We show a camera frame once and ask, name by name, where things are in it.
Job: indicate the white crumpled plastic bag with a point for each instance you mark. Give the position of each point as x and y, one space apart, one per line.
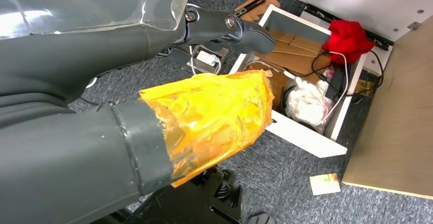
308 100

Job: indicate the metal box white label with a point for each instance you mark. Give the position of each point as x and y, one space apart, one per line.
207 58

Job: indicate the black power adapter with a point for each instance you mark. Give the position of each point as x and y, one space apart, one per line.
336 84

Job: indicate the laser cut wooden piece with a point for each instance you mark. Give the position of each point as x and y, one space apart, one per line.
264 1

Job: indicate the wooden desk side panel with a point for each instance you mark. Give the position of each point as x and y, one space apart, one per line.
395 131

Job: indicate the cream orange card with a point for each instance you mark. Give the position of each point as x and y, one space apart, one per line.
324 184

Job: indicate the white open drawer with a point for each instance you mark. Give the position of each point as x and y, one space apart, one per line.
304 138

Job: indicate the brown printed box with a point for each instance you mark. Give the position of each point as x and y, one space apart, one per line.
279 84

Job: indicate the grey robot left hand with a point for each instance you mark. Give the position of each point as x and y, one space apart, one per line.
67 161

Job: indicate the red cloth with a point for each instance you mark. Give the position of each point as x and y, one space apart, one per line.
348 40

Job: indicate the brown printed card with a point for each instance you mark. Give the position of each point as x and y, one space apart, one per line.
365 88

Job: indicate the black drawer rail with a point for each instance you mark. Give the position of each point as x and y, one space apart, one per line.
379 40

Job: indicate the flat cardboard sheets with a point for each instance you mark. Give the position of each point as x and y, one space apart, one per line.
294 56

